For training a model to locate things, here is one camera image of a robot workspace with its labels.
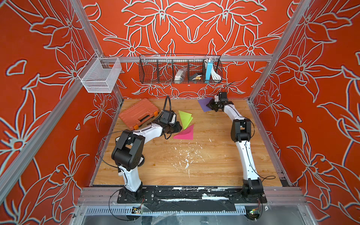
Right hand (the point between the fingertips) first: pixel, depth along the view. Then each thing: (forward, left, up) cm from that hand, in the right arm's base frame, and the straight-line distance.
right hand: (204, 102), depth 114 cm
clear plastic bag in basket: (-3, +20, +29) cm, 36 cm away
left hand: (-27, +19, +4) cm, 33 cm away
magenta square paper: (-31, +15, 0) cm, 34 cm away
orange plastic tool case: (-16, +53, +3) cm, 56 cm away
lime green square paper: (-16, +15, -2) cm, 22 cm away
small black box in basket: (-4, +11, +29) cm, 32 cm away
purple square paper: (+5, 0, -5) cm, 7 cm away
